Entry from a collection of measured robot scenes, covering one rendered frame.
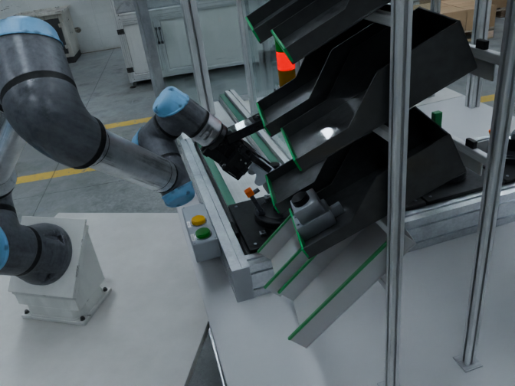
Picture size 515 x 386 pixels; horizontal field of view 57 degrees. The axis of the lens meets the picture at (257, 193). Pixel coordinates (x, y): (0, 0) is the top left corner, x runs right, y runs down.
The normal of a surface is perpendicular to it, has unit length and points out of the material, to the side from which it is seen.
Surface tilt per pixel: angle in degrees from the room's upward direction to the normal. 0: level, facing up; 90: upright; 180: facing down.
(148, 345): 1
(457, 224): 90
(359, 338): 0
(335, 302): 90
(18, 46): 40
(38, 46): 46
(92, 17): 90
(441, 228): 90
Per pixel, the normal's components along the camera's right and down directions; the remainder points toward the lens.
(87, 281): 0.96, 0.03
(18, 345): -0.12, -0.86
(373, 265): 0.11, 0.48
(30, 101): 0.09, 0.08
